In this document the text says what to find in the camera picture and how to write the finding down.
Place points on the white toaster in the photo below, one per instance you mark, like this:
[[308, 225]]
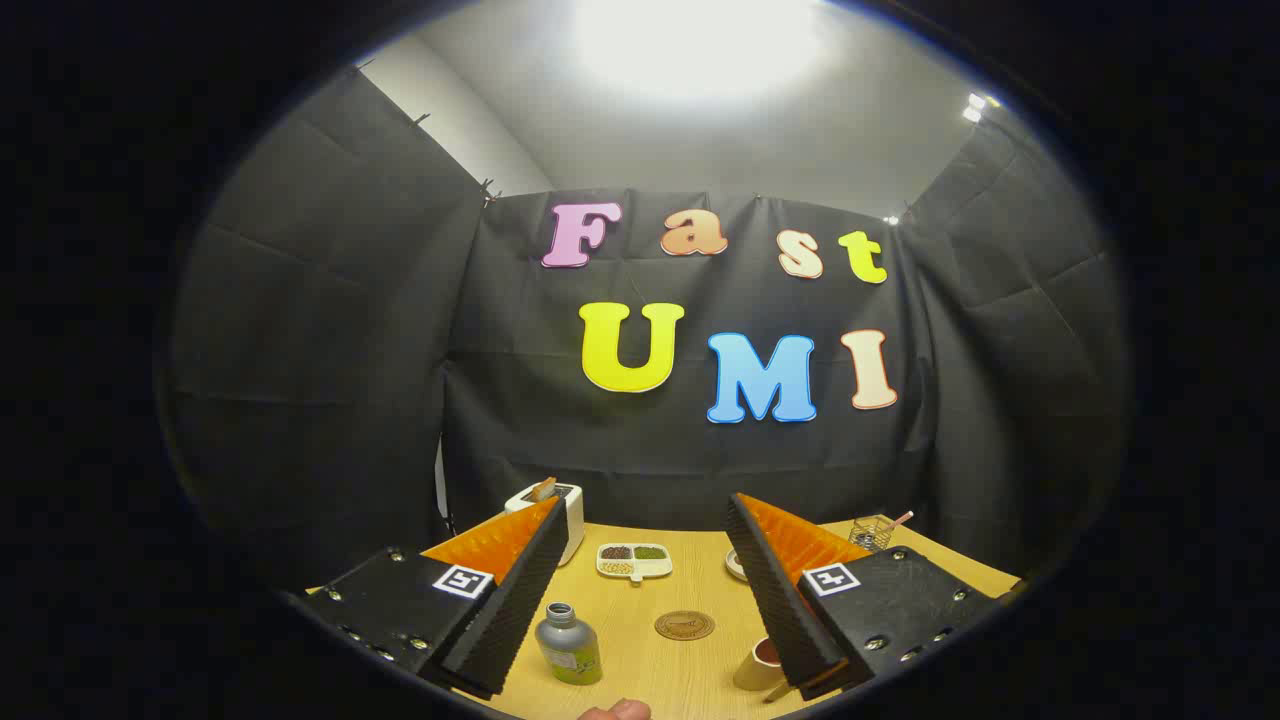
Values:
[[573, 525]]

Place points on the round wooden coaster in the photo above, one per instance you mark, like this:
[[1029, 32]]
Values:
[[685, 626]]

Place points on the pink striped straw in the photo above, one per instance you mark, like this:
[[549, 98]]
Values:
[[901, 520]]

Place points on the silver green juice bottle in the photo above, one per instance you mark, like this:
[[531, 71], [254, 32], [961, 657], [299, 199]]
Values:
[[568, 645]]

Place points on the white divided bean dish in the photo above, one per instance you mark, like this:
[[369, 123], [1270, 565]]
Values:
[[634, 560]]

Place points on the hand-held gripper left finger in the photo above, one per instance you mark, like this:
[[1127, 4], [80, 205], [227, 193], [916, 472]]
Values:
[[515, 600]]

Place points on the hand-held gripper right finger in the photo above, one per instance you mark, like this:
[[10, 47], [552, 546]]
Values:
[[780, 600]]

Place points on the wooden table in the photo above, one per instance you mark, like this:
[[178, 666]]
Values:
[[650, 675]]

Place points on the toast slice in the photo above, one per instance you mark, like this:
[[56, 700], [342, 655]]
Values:
[[543, 490]]

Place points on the white oval plate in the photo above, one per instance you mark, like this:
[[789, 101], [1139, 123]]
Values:
[[736, 566]]

